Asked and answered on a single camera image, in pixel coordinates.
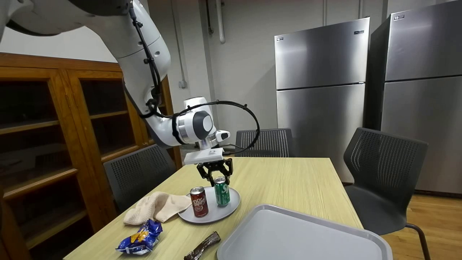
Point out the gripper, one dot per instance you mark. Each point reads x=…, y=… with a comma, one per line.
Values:
x=215, y=165

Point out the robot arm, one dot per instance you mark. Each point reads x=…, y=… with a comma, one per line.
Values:
x=140, y=54

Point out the green soda can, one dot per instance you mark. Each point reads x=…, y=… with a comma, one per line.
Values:
x=222, y=193

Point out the red soda can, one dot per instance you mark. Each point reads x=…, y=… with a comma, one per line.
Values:
x=199, y=203

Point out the round grey plate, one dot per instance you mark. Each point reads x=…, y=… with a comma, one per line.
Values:
x=231, y=206

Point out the dark grey mesh chair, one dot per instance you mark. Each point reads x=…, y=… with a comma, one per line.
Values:
x=382, y=173
x=137, y=173
x=267, y=142

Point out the beige cloth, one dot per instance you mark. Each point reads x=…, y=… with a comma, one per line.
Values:
x=158, y=207

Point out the brown candy bar wrapper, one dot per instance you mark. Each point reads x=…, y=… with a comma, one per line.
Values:
x=204, y=245

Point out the grey conduit with junction box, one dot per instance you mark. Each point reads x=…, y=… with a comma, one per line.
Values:
x=182, y=83

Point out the grey plastic tray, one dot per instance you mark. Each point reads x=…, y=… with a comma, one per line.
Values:
x=292, y=238

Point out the blue chip bag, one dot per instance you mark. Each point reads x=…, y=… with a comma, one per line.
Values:
x=140, y=240

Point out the row of steel refrigerators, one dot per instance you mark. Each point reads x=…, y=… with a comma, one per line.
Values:
x=321, y=108

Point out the wooden glass-door cabinet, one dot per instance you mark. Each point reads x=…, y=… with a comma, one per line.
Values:
x=54, y=144

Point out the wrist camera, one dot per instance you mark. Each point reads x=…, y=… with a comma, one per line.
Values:
x=203, y=156

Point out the white wall pipe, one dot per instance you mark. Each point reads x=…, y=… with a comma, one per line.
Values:
x=220, y=21

